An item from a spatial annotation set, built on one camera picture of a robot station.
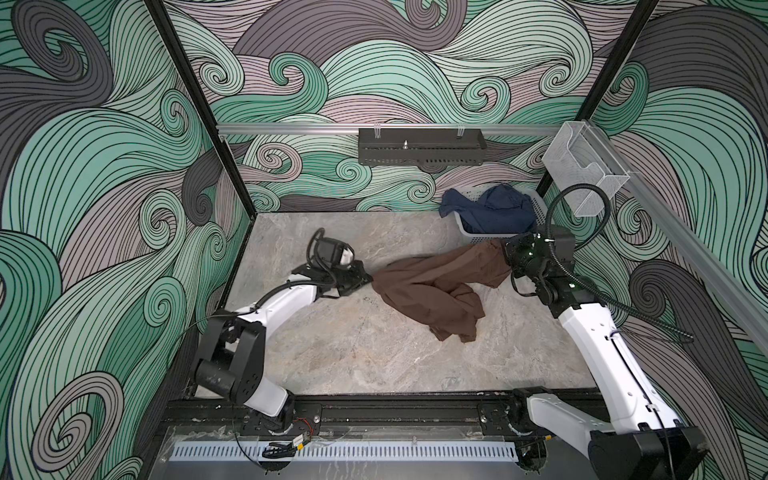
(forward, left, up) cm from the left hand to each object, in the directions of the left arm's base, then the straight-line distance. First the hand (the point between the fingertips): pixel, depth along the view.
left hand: (375, 276), depth 86 cm
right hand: (+2, -32, +17) cm, 36 cm away
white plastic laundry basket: (+21, -36, -5) cm, 42 cm away
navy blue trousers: (+36, -48, -6) cm, 60 cm away
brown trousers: (-2, -18, -4) cm, 19 cm away
